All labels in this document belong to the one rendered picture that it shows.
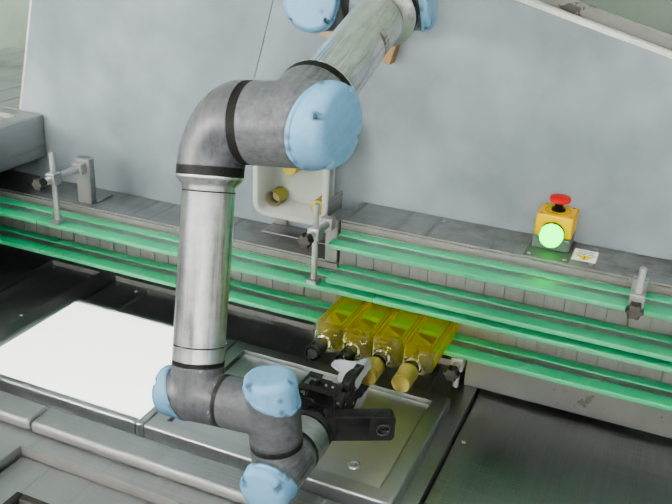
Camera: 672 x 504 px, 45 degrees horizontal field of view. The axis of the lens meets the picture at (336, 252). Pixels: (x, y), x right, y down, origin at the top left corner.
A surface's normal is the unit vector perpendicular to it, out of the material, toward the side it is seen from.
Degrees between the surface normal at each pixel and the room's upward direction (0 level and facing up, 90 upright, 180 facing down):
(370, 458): 90
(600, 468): 90
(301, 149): 20
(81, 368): 90
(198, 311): 30
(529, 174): 0
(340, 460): 90
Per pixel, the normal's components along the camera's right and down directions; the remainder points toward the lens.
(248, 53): -0.40, 0.35
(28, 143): 0.92, 0.20
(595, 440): 0.04, -0.92
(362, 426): 0.12, 0.39
